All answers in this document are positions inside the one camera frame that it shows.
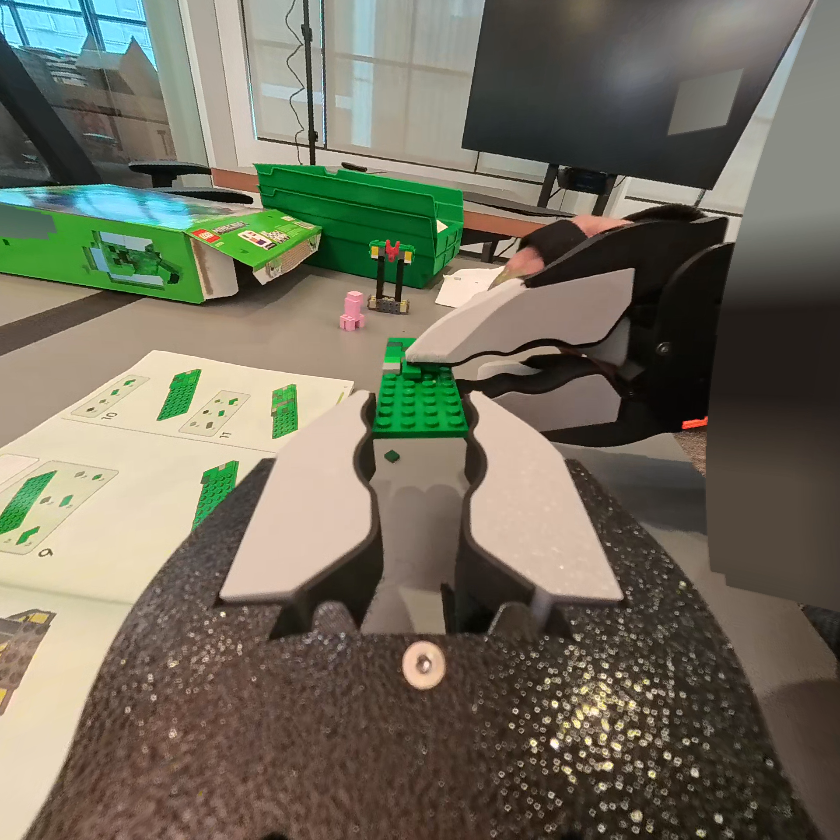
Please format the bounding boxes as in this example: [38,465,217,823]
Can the large black screen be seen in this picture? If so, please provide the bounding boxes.
[462,0,817,193]

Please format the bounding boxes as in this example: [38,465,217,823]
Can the black camera tripod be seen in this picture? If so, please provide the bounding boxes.
[292,0,329,169]

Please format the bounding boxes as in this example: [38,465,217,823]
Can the black easel stand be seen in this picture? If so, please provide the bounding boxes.
[0,33,103,187]

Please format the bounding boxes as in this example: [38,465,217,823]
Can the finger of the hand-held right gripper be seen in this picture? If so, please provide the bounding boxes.
[406,267,639,368]
[453,347,631,435]

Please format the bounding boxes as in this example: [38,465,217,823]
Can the green plastic bin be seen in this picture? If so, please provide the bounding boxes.
[254,163,466,291]

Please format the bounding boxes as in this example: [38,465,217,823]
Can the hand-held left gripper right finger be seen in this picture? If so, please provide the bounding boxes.
[461,392,626,607]

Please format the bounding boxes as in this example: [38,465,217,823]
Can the building instruction booklet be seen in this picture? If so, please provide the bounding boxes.
[0,348,355,840]

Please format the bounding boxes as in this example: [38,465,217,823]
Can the person's right hand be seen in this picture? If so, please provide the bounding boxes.
[489,208,657,292]

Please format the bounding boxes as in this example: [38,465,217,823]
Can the black office chair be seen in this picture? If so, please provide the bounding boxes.
[128,159,253,207]

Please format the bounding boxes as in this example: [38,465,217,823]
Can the black brick tower model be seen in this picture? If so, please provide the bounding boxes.
[367,237,412,317]

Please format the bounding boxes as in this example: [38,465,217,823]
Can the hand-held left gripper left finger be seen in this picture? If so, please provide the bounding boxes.
[220,390,383,607]

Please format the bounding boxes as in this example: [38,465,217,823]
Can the green studded brick plate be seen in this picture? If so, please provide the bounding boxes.
[372,338,472,441]

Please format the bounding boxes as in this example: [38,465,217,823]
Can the green brick set box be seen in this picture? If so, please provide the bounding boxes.
[0,184,324,305]

